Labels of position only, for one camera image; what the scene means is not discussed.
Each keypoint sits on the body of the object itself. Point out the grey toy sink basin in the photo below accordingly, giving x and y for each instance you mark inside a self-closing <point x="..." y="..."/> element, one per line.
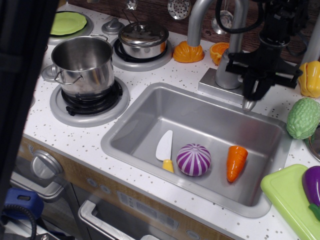
<point x="205" y="146"/>

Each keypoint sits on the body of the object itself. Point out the green bumpy toy gourd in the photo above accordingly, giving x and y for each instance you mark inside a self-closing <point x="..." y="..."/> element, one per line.
<point x="303" y="118"/>

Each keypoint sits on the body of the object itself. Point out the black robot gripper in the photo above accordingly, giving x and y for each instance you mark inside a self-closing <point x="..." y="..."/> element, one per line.
<point x="268" y="66"/>

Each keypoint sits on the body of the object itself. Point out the silver toy faucet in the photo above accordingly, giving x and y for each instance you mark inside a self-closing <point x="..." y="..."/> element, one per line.
<point x="218" y="82"/>

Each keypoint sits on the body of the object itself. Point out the rear stove burner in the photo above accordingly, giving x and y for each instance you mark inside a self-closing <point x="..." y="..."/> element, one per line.
<point x="127" y="63"/>

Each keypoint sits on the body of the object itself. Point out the silver oven dial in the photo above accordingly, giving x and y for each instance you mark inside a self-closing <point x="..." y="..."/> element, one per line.
<point x="45" y="166"/>

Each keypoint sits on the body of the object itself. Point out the steel bowl rim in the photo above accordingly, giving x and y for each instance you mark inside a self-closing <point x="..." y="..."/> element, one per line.
<point x="313" y="144"/>

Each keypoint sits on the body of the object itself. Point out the stove burner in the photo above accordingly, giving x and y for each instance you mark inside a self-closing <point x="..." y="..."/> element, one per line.
<point x="127" y="63"/>
<point x="90" y="113"/>

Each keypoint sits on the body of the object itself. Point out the yellow toy bell pepper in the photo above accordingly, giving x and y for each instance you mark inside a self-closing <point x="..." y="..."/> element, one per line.
<point x="309" y="81"/>

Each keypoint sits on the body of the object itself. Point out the hanging steel utensil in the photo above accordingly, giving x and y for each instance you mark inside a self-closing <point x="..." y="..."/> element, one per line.
<point x="131" y="4"/>

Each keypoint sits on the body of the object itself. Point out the purple striped toy onion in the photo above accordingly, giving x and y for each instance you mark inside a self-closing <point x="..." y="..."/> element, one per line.
<point x="194" y="159"/>

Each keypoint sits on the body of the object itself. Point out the silver faucet lever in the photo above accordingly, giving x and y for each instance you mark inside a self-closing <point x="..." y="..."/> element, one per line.
<point x="247" y="104"/>

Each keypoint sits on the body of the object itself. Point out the black foreground post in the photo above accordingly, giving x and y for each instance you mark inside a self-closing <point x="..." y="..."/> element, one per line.
<point x="25" y="27"/>

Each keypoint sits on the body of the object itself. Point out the blue clamp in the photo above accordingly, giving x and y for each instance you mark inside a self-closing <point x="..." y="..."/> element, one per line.
<point x="17" y="201"/>

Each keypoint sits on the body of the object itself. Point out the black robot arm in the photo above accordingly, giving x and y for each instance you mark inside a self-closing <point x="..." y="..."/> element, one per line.
<point x="282" y="18"/>

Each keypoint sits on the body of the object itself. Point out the purple toy eggplant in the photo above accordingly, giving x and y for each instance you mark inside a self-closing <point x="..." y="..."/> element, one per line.
<point x="311" y="187"/>

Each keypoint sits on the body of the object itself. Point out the orange toy carrot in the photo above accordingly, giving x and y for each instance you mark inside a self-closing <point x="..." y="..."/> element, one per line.
<point x="236" y="159"/>

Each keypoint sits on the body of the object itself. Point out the green toy plate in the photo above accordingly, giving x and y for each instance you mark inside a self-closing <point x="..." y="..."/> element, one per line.
<point x="67" y="22"/>

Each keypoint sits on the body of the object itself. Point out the hanging steel ladle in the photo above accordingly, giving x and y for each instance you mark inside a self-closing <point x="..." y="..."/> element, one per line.
<point x="226" y="18"/>

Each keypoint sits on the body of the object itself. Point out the orange toy pumpkin half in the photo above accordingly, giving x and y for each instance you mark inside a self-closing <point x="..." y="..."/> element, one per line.
<point x="184" y="53"/>

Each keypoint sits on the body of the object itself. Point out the large steel pot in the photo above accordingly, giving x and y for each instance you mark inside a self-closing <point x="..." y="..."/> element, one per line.
<point x="84" y="67"/>

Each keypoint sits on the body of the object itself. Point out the silver stove knob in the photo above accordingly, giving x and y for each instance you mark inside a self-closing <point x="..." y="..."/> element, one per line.
<point x="112" y="27"/>

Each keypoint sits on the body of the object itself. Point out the front stove burner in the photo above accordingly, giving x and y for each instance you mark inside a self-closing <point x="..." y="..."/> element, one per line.
<point x="90" y="113"/>

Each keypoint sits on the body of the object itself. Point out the silver oven door handle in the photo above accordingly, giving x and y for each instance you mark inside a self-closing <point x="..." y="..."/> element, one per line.
<point x="87" y="216"/>

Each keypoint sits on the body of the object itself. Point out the small steel pot with lid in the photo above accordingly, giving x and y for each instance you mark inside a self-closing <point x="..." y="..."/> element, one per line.
<point x="143" y="39"/>

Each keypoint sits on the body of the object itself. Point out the white toy knife yellow handle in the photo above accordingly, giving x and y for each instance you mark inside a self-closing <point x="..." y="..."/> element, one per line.
<point x="164" y="151"/>

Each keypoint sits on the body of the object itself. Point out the hanging slotted steel spoon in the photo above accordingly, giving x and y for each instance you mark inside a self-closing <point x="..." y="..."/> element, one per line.
<point x="179" y="9"/>

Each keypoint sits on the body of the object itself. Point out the green cutting board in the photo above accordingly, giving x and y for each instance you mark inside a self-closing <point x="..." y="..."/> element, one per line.
<point x="285" y="190"/>

